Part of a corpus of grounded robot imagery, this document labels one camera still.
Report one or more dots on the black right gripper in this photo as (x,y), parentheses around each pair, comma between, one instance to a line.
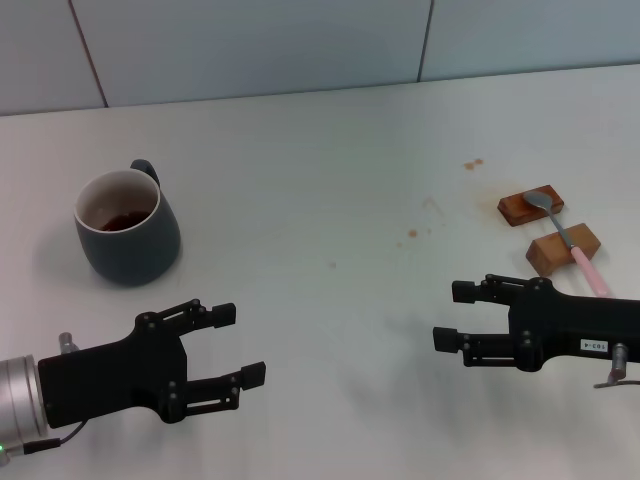
(575,325)

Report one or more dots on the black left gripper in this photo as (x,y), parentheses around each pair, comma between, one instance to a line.
(110,370)

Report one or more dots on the grey ceramic cup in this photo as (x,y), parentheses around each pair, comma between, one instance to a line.
(135,250)

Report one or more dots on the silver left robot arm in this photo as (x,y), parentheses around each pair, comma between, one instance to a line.
(17,400)

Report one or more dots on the light brown wooden block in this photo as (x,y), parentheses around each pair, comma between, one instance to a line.
(550,252)

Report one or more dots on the dark reddish wooden block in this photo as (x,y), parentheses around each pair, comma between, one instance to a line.
(515,210)

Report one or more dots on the small silver plug connector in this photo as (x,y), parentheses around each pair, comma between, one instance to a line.
(67,342)

